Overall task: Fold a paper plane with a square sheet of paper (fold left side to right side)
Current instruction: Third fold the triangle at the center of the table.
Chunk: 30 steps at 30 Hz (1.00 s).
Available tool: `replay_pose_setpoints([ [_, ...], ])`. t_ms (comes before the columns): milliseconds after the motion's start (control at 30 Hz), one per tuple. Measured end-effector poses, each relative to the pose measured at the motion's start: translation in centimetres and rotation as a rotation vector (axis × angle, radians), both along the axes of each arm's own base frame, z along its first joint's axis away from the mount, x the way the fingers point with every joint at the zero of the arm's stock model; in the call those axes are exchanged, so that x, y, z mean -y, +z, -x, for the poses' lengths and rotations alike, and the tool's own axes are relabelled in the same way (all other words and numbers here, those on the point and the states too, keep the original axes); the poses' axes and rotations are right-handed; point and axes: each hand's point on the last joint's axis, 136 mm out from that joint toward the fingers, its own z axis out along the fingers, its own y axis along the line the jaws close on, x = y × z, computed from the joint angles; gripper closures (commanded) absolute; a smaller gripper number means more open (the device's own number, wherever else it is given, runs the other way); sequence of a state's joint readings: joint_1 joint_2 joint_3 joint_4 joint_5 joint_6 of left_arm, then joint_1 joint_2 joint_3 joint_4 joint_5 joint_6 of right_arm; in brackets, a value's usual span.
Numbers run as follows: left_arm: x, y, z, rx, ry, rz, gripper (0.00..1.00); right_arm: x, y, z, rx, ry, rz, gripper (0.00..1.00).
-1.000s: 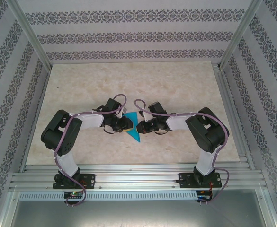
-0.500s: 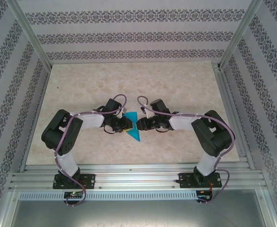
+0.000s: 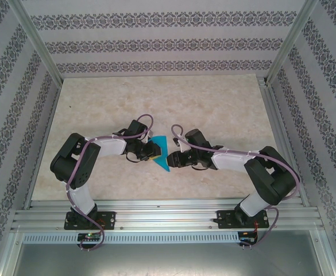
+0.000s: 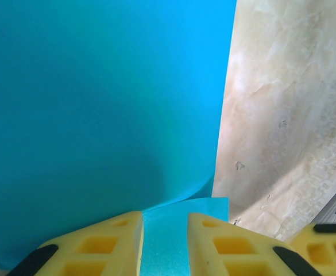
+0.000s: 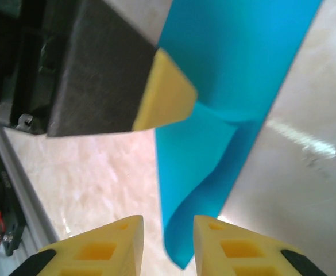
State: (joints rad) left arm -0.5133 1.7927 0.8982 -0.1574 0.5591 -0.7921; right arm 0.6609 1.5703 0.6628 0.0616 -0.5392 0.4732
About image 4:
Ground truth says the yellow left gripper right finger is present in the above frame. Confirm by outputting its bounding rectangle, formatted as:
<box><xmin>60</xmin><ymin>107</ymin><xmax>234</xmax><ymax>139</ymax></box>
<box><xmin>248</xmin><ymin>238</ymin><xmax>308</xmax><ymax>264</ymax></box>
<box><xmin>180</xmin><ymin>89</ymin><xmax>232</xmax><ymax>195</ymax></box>
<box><xmin>187</xmin><ymin>212</ymin><xmax>323</xmax><ymax>276</ymax></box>

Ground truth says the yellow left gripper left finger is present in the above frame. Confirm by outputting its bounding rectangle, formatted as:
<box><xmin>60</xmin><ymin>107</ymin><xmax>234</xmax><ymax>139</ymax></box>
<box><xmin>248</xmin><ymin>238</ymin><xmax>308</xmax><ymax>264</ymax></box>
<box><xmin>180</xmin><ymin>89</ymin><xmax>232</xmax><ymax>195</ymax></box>
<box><xmin>9</xmin><ymin>210</ymin><xmax>145</xmax><ymax>276</ymax></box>

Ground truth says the blue paper sheet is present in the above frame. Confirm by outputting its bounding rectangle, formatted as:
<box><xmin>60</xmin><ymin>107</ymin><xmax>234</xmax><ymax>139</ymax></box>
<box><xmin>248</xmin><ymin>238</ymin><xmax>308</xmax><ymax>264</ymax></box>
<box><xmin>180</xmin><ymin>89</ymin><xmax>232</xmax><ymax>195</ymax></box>
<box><xmin>0</xmin><ymin>0</ymin><xmax>238</xmax><ymax>276</ymax></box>

